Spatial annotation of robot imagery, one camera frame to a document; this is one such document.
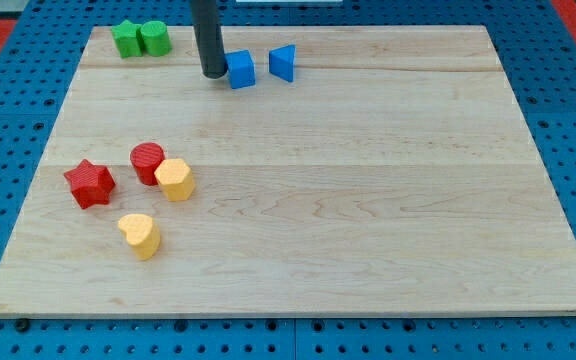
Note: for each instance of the yellow heart block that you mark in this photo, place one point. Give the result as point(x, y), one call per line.
point(141, 233)

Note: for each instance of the light wooden board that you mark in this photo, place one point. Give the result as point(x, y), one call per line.
point(395, 177)

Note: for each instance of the yellow hexagon block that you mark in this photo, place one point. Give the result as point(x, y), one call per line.
point(175, 179)

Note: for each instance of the blue triangle block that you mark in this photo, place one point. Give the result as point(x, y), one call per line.
point(282, 62)

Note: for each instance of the blue cube block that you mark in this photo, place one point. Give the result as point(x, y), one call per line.
point(241, 69)

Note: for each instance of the red cylinder block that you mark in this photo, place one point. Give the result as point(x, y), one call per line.
point(145, 159)

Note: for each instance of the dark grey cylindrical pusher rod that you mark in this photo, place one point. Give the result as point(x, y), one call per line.
point(208, 36)

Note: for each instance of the green cylinder block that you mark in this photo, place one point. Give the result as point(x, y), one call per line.
point(155, 37)

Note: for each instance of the red star block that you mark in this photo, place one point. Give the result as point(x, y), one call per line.
point(90, 184)

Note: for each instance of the green star block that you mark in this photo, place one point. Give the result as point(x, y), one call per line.
point(126, 37)

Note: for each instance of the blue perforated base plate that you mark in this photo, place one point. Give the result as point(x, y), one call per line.
point(37, 63)

